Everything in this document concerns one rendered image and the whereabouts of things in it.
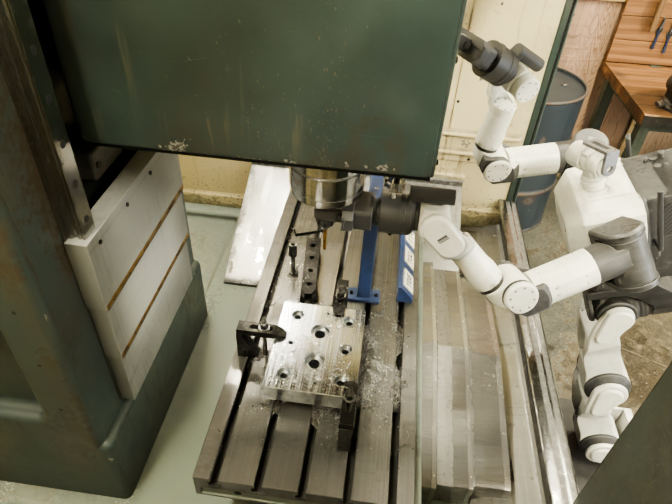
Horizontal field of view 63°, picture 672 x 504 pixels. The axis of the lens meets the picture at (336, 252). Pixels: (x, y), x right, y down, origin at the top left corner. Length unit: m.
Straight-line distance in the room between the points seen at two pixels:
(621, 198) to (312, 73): 0.88
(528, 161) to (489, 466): 0.85
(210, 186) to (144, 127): 1.49
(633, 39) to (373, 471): 3.15
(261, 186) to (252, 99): 1.38
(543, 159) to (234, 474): 1.16
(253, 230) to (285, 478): 1.15
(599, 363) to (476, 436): 0.52
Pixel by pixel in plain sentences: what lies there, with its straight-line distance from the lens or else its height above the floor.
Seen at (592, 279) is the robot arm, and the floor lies 1.28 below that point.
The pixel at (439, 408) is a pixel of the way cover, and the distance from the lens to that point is 1.68.
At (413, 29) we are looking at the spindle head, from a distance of 0.89.
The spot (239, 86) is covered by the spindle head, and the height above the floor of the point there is 1.71.
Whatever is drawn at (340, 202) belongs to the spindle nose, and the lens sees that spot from 1.11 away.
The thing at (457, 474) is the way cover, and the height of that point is 0.71.
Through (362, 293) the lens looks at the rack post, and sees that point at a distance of 1.67.
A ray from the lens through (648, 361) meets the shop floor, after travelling 3.17.
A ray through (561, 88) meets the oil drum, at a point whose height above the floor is 0.86.
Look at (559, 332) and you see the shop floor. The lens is 3.09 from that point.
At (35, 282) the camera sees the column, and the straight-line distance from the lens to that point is 1.11.
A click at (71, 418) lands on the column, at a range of 1.42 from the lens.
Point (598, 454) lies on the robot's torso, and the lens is 2.32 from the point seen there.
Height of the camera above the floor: 2.10
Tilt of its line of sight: 40 degrees down
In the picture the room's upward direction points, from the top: 3 degrees clockwise
